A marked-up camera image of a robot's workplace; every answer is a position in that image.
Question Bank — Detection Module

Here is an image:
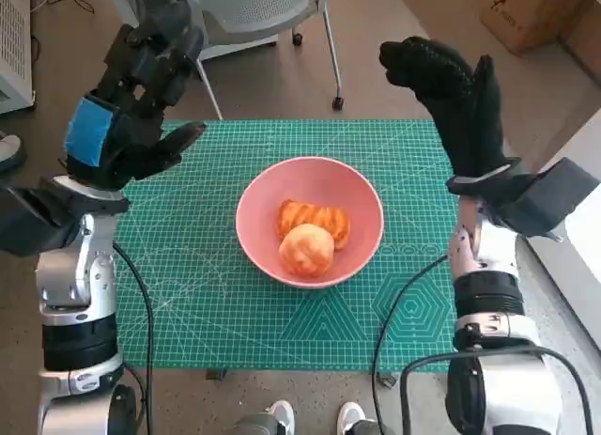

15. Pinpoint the bare left robot hand blue tape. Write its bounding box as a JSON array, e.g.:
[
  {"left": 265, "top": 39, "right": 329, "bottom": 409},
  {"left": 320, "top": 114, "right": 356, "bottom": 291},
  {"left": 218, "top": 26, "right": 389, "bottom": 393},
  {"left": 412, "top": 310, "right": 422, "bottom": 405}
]
[{"left": 63, "top": 0, "right": 208, "bottom": 192}]

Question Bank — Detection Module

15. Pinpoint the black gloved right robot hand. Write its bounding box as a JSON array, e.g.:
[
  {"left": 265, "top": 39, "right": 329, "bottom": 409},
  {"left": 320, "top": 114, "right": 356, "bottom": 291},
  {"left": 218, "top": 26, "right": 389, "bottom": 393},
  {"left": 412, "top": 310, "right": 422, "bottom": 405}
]
[{"left": 378, "top": 36, "right": 513, "bottom": 180}]

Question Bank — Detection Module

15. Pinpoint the pink bowl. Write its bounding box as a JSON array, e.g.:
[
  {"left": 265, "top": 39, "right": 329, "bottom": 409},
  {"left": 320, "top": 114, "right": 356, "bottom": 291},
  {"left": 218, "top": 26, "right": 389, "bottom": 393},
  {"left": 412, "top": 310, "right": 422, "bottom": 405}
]
[{"left": 234, "top": 156, "right": 385, "bottom": 289}]

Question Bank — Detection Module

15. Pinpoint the rectangular braided bread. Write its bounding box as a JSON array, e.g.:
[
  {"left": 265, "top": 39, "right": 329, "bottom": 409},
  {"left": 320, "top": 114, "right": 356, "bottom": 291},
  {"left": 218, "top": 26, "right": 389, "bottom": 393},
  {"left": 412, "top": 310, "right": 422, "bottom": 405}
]
[{"left": 274, "top": 198, "right": 352, "bottom": 252}]

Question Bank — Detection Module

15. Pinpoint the round bread bun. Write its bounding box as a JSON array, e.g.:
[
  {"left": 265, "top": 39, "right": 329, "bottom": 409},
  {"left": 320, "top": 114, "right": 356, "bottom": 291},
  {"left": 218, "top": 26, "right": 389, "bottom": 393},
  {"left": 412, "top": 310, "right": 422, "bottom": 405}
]
[{"left": 278, "top": 222, "right": 336, "bottom": 277}]

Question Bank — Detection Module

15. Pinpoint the person's shoe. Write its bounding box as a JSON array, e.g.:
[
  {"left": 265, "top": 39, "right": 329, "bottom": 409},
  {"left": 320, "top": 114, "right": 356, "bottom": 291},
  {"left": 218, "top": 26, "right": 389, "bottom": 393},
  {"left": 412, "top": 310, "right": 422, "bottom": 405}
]
[{"left": 0, "top": 132, "right": 25, "bottom": 174}]

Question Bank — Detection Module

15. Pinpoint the printed cardboard box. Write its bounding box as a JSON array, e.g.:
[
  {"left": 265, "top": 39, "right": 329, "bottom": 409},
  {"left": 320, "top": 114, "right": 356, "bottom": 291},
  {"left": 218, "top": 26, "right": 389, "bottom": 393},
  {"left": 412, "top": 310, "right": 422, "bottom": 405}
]
[{"left": 478, "top": 0, "right": 588, "bottom": 55}]

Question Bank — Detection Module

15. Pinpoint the white perforated cabinet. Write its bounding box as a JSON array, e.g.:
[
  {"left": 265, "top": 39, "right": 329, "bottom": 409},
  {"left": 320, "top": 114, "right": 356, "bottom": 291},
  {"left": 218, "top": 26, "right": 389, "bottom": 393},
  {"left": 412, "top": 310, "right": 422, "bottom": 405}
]
[{"left": 0, "top": 0, "right": 38, "bottom": 116}]

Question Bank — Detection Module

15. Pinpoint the grey mesh office chair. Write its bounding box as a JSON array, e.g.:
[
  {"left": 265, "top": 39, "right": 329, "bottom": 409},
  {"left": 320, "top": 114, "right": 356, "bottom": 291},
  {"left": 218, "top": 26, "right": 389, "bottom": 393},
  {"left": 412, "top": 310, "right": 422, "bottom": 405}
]
[{"left": 182, "top": 0, "right": 347, "bottom": 121}]

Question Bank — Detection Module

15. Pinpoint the white box appliance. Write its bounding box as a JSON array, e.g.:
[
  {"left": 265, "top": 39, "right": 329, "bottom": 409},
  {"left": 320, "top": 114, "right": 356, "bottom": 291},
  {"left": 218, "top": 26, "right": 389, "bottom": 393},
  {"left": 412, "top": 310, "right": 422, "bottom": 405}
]
[{"left": 520, "top": 119, "right": 601, "bottom": 351}]

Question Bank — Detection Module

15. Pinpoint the green cutting mat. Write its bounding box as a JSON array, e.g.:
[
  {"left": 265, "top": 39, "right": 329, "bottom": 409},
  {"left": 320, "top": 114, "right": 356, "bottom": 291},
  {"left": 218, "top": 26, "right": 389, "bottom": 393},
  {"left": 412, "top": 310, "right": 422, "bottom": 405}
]
[{"left": 112, "top": 118, "right": 460, "bottom": 374}]

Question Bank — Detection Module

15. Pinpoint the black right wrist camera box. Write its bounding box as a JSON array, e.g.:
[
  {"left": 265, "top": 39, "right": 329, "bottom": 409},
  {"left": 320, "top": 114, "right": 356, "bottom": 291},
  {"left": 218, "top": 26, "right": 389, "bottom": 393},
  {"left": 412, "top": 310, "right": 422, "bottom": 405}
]
[{"left": 492, "top": 156, "right": 601, "bottom": 237}]

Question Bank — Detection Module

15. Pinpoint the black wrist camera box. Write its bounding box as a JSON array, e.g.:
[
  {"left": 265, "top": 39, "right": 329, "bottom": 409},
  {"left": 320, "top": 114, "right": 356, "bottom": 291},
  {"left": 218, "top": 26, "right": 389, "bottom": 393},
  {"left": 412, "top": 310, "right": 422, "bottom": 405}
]
[
  {"left": 492, "top": 156, "right": 601, "bottom": 237},
  {"left": 0, "top": 179, "right": 85, "bottom": 257}
]

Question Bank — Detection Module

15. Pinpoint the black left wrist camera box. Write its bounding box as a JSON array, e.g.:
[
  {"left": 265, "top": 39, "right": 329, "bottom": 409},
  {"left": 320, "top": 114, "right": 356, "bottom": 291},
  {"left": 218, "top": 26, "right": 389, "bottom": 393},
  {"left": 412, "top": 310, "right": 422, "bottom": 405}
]
[{"left": 0, "top": 179, "right": 85, "bottom": 257}]

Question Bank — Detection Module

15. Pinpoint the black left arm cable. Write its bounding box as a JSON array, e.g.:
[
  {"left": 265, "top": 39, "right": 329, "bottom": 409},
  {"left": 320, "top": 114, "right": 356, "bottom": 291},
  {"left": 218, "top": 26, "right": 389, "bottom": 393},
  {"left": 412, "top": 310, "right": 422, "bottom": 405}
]
[{"left": 112, "top": 244, "right": 155, "bottom": 435}]

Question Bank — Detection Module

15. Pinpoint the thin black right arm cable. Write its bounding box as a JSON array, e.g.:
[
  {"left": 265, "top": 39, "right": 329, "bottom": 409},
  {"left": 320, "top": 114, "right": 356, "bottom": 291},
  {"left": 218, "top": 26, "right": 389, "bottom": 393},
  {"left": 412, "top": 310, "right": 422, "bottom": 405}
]
[{"left": 371, "top": 254, "right": 450, "bottom": 435}]

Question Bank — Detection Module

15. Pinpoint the thick black cable loop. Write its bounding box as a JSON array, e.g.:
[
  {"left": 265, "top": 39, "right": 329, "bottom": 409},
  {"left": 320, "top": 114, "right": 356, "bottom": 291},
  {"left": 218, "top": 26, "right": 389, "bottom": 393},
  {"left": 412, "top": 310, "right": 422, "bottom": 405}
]
[{"left": 399, "top": 344, "right": 593, "bottom": 435}]

